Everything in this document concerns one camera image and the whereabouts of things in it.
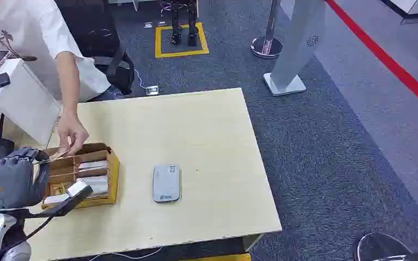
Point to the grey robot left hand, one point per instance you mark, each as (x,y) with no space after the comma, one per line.
(10,182)

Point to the brown card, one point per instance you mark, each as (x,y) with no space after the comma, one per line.
(58,155)

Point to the white card stack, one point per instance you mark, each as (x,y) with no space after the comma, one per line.
(97,183)
(54,199)
(93,165)

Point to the person's hand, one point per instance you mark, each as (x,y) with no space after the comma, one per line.
(71,129)

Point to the white box stand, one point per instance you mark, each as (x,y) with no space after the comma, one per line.
(21,101)

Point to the wooden card box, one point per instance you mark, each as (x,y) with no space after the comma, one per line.
(111,180)

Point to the person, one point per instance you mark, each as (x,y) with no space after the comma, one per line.
(32,28)

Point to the grey card reader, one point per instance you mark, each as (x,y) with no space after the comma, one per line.
(166,183)

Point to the floor power socket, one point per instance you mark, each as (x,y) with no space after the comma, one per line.
(152,90)

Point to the black bag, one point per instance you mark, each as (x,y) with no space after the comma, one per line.
(93,32)

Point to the yellow floor tape strip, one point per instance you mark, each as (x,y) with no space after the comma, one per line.
(219,257)

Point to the black robot legs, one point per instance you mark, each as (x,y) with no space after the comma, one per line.
(176,21)

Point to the white kiosk stand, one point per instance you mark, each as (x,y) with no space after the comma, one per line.
(295,43)

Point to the chrome stanchion base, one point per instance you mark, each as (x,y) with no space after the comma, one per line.
(378,248)

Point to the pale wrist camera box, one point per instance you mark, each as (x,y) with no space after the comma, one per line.
(77,188)

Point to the chrome stanchion post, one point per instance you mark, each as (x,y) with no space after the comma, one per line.
(266,45)

